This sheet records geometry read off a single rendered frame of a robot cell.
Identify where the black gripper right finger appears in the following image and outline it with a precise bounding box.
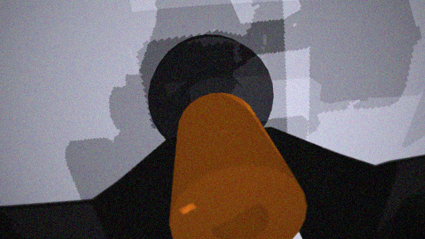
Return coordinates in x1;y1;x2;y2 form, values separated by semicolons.
264;127;425;239

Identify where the orange cylinder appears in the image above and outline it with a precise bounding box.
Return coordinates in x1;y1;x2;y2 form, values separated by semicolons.
169;92;307;239

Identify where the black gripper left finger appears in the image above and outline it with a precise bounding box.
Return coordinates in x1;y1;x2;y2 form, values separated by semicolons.
0;138;177;239

